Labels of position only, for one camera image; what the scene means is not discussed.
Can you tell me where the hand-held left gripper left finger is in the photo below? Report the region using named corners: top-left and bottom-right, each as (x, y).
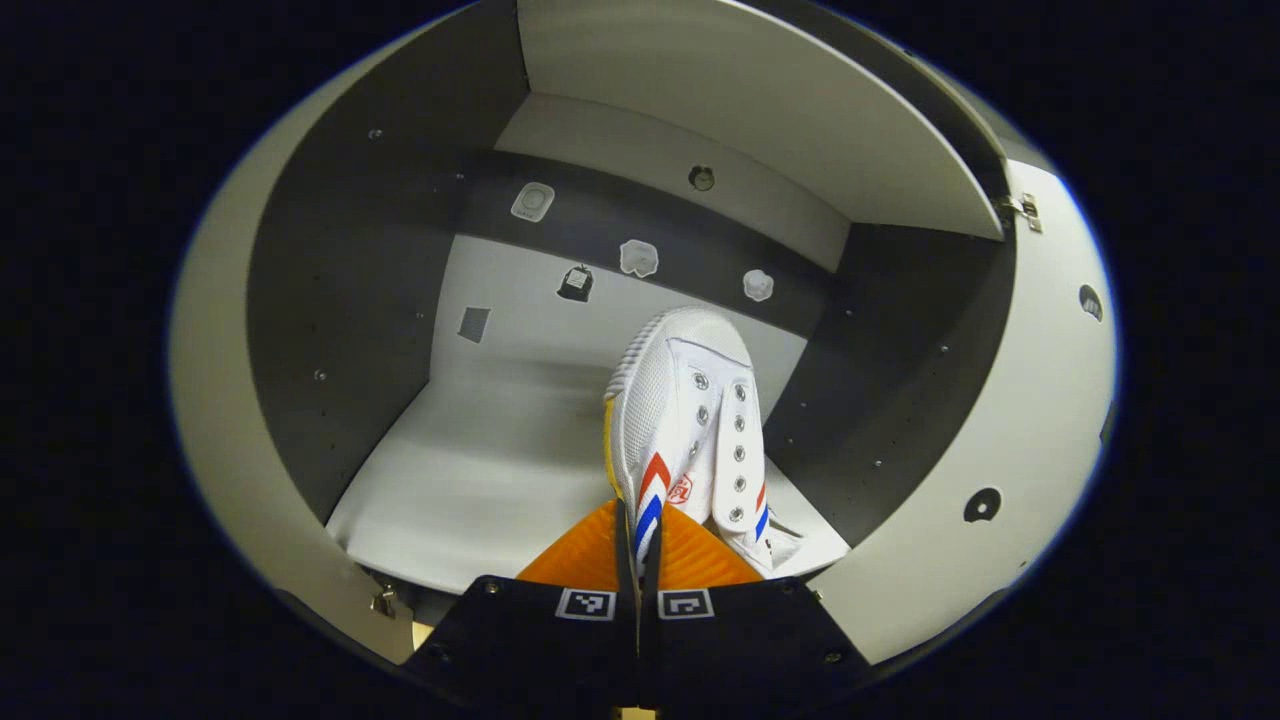
top-left (405, 500), bottom-right (641, 716)

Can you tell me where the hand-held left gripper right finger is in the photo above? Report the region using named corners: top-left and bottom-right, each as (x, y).
top-left (640, 503), bottom-right (871, 713)

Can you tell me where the white canvas shoe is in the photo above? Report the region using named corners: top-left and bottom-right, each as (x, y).
top-left (603, 306), bottom-right (771, 576)
top-left (725, 510), bottom-right (851, 581)

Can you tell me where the white shoe cabinet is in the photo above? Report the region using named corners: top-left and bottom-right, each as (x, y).
top-left (245, 0), bottom-right (1016, 601)

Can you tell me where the white shoe cabinet door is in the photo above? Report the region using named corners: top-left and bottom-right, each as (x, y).
top-left (168, 60), bottom-right (421, 666)
top-left (810, 160), bottom-right (1119, 666)

